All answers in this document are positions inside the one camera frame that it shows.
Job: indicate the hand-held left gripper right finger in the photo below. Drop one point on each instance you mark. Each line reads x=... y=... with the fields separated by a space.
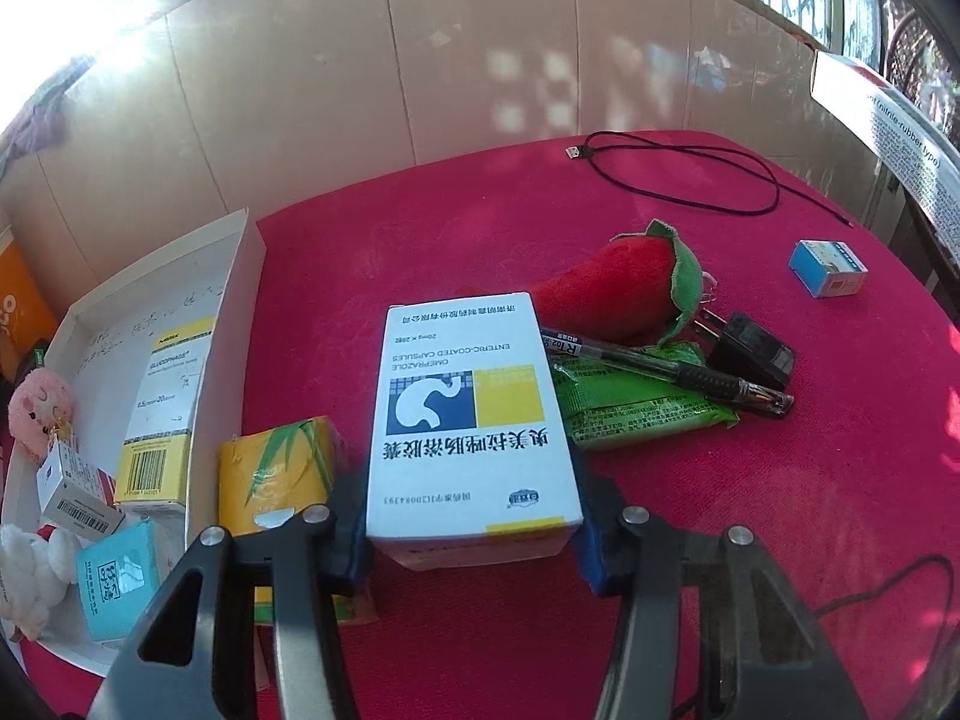
x=600 y=562

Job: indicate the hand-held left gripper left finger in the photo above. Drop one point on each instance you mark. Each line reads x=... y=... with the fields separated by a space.
x=352 y=555

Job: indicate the green packet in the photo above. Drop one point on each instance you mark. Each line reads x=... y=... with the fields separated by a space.
x=637 y=412

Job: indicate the white blue medicine box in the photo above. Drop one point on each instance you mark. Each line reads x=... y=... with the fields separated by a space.
x=465 y=405

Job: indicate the black pen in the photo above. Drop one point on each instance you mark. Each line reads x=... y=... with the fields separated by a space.
x=675 y=371

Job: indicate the yellow white medicine box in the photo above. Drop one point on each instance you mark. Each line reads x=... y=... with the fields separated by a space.
x=169 y=390

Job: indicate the black charger plug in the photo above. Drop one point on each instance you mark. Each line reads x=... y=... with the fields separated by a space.
x=750 y=352

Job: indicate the red strawberry plush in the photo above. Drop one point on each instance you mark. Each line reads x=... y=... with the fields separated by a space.
x=615 y=277

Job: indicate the white cardboard tray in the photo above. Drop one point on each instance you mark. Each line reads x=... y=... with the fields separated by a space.
x=127 y=315

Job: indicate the small blue white box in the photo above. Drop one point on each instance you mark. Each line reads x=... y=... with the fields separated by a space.
x=825 y=266

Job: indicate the long white sealant box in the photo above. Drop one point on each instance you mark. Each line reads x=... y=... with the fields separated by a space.
x=885 y=120

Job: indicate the yellow tissue pack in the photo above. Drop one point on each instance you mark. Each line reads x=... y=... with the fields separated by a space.
x=277 y=465

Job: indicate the teal box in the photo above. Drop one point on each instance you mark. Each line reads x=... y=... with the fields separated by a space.
x=116 y=570

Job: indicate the small white barcode box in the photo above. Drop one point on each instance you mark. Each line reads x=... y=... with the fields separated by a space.
x=75 y=499

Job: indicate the white plush toy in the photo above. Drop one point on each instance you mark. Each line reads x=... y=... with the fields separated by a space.
x=30 y=570

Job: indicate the pink plush toy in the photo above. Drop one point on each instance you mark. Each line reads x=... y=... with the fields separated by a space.
x=41 y=405

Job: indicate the grey cloth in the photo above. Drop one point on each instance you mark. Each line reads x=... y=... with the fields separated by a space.
x=37 y=127

